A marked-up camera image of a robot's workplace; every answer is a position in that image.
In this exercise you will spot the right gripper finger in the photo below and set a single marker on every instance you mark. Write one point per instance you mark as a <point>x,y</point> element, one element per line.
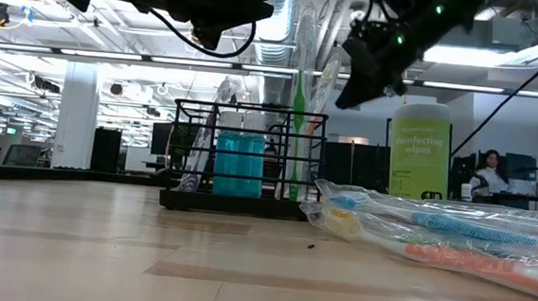
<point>359,81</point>

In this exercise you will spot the person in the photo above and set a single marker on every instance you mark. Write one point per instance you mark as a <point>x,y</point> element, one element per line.
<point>490,173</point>

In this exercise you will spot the teal mouthwash bottle white cap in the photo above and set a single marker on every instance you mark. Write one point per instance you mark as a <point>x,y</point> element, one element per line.
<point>226,166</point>
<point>251,168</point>

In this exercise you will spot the black background desk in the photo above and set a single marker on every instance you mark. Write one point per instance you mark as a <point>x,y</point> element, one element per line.
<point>522,200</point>

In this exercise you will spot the blue toothbrush in clear wrapper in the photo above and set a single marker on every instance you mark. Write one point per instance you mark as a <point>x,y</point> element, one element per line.
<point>472,227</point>

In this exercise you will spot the black partition panel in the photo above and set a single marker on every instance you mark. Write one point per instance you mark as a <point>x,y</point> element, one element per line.
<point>353,163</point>

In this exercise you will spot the black monitor on arm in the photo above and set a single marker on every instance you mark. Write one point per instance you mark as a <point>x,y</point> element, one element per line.
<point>524,167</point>

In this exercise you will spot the black cabinet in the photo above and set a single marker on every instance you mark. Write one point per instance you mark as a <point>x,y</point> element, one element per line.
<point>106,151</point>

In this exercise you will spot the white toothbrush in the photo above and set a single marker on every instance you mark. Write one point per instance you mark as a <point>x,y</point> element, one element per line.
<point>199,160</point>

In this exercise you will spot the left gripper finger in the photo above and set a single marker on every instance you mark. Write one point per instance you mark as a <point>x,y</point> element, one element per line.
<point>236,13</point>

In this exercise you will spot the dark background monitor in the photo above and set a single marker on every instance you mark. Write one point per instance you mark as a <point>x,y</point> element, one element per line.
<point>184,140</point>

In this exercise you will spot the silver ceiling duct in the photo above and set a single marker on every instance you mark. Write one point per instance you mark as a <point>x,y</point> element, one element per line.
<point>276,46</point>

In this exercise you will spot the white pillar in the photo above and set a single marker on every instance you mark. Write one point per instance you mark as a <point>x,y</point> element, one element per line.
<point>76,108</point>

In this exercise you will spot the grey mesh chair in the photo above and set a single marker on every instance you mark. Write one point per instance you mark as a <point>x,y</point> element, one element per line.
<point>22,154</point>

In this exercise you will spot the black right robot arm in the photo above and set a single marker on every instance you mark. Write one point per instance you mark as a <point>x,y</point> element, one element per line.
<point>455,4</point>

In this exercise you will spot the orange toothbrush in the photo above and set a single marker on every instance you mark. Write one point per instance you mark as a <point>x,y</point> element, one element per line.
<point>323,92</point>
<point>475,262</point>

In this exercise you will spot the black aluminium table frame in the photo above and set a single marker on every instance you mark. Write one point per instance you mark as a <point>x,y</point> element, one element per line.
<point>34,174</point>

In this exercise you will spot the small white jar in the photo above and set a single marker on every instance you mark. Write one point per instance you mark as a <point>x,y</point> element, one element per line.
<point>466,192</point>

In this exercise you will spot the green disinfecting wipes canister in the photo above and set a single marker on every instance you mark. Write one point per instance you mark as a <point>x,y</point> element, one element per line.
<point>420,151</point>

